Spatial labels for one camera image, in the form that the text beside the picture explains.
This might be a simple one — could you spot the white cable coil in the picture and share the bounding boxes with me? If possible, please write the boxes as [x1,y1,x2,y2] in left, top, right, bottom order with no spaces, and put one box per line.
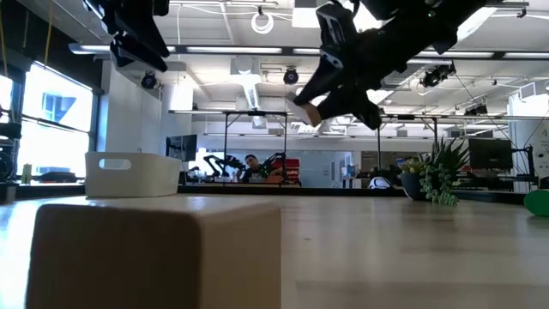
[250,11,275,35]

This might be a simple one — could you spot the person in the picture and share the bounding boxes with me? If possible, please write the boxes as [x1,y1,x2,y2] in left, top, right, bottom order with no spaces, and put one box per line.
[234,153,270,184]

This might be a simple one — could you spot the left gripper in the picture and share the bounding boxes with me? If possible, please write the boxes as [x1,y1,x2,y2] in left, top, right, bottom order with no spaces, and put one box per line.
[83,0,172,73]

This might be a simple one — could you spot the white ventilation duct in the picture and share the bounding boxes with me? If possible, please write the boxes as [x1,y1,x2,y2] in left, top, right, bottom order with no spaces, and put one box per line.
[229,55,262,111]

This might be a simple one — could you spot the black ceiling camera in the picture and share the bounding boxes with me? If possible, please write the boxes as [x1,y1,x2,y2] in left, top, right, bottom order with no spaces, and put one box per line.
[419,64,456,89]

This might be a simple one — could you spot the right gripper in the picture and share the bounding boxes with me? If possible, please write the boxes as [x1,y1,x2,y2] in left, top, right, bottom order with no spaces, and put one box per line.
[293,2,434,131]

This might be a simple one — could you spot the natural wooden cube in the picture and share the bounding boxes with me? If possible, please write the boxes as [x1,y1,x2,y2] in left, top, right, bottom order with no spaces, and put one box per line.
[25,201,283,309]

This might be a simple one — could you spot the black computer monitor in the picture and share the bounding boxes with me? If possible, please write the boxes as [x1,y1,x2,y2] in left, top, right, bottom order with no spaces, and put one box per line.
[165,134,199,163]
[468,137,515,171]

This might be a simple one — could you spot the black aluminium table frame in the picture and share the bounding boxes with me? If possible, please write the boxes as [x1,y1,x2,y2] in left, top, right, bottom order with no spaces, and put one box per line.
[0,183,528,205]

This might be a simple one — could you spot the green wooden cylinder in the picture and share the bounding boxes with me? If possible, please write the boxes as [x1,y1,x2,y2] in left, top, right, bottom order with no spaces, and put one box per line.
[523,188,549,218]

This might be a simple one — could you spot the black background frame stand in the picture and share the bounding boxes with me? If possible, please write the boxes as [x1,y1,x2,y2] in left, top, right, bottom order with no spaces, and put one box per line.
[222,109,289,186]
[376,112,439,171]

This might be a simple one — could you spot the red tool cabinet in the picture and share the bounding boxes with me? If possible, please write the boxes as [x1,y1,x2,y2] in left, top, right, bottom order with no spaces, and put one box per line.
[281,157,302,186]

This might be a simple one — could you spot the natural rectangular wooden block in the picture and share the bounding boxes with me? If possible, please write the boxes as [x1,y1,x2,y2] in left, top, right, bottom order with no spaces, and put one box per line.
[284,91,323,128]

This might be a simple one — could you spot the potted succulent plant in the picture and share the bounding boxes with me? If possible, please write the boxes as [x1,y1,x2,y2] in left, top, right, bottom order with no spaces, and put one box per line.
[399,136,472,208]

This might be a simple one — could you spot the ceiling light bar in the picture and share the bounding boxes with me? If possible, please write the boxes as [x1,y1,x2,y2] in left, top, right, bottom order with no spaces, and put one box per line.
[415,50,497,59]
[184,45,284,55]

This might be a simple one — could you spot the white plastic bin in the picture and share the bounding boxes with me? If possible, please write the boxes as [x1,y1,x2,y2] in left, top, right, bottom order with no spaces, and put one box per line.
[84,150,184,199]

